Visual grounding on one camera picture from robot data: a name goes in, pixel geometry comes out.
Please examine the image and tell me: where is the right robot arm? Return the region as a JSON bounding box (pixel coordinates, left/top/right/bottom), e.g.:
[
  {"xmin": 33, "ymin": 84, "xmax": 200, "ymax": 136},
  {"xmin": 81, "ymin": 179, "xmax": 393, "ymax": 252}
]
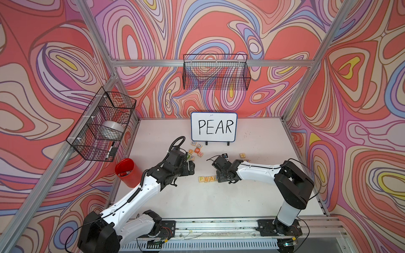
[{"xmin": 210, "ymin": 154, "xmax": 315, "ymax": 238}]

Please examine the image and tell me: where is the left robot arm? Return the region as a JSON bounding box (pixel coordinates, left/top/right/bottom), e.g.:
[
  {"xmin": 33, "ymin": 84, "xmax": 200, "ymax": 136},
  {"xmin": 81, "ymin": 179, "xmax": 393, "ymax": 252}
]
[{"xmin": 75, "ymin": 136, "xmax": 195, "ymax": 253}]

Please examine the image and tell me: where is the white board reading PEAR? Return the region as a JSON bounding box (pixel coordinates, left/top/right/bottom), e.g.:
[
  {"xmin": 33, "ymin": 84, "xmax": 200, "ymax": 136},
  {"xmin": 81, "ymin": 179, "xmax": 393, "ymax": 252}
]
[{"xmin": 190, "ymin": 112, "xmax": 238, "ymax": 142}]

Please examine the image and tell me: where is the red plastic cup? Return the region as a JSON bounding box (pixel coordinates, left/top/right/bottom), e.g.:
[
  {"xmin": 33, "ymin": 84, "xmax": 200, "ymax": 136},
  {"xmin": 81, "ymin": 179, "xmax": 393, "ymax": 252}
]
[{"xmin": 115, "ymin": 158, "xmax": 143, "ymax": 188}]

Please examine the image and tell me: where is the white tape roll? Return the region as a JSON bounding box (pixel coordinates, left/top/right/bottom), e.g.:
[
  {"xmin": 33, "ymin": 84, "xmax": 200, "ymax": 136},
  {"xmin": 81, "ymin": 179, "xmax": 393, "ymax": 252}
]
[{"xmin": 100, "ymin": 121, "xmax": 124, "ymax": 141}]

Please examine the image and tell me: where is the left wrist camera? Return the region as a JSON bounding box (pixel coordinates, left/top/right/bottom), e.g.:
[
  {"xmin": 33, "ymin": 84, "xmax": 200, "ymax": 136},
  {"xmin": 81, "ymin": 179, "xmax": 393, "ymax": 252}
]
[{"xmin": 172, "ymin": 144, "xmax": 187, "ymax": 154}]

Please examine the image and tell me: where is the black wire basket left wall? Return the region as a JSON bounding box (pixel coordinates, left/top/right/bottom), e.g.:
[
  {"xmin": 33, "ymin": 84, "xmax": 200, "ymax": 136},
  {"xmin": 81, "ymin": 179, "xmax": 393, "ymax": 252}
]
[{"xmin": 66, "ymin": 87, "xmax": 137, "ymax": 162}]

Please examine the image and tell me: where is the black wire basket wall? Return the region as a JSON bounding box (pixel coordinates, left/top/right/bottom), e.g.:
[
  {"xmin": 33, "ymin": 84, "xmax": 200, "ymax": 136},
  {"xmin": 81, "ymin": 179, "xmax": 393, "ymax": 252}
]
[
  {"xmin": 182, "ymin": 53, "xmax": 251, "ymax": 91},
  {"xmin": 66, "ymin": 87, "xmax": 137, "ymax": 162}
]

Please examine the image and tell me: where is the black wire basket back wall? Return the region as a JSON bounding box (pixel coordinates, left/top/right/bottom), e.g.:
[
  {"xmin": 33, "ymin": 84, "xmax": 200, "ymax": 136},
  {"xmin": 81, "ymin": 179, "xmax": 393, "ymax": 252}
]
[{"xmin": 182, "ymin": 53, "xmax": 251, "ymax": 91}]

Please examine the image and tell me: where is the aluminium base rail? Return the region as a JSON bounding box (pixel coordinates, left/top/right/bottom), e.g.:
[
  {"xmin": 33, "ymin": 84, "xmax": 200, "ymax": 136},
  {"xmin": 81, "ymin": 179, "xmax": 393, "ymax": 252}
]
[{"xmin": 90, "ymin": 216, "xmax": 349, "ymax": 253}]

